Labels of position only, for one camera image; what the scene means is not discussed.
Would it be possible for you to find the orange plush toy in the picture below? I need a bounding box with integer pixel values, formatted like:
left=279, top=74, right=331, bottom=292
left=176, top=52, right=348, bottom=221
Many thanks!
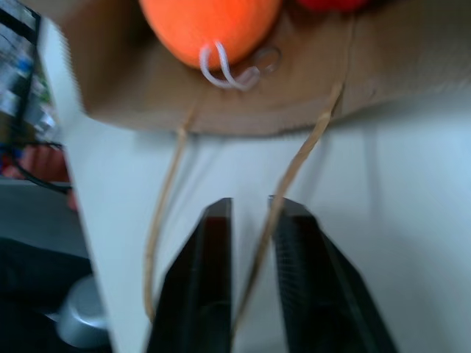
left=138, top=0, right=283, bottom=92

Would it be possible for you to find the black shelf rack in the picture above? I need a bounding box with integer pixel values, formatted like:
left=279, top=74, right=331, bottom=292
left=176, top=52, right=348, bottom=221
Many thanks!
left=0, top=7, right=60, bottom=148

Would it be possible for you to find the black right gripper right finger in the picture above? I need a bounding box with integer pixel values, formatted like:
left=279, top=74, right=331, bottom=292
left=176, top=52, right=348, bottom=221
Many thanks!
left=267, top=195, right=399, bottom=353

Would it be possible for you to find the brown paper bag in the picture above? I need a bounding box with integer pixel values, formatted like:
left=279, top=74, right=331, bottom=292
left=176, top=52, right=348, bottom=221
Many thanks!
left=60, top=0, right=471, bottom=330

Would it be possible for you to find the black cable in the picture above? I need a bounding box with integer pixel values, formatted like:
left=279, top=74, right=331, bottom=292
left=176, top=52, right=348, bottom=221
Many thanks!
left=0, top=141, right=73, bottom=192

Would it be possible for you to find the red plush toy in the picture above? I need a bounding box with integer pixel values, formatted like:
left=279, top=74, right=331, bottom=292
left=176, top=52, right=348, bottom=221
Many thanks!
left=296, top=0, right=373, bottom=12

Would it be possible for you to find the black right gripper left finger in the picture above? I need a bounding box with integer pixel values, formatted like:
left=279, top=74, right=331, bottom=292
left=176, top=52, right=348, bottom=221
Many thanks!
left=146, top=197, right=234, bottom=353

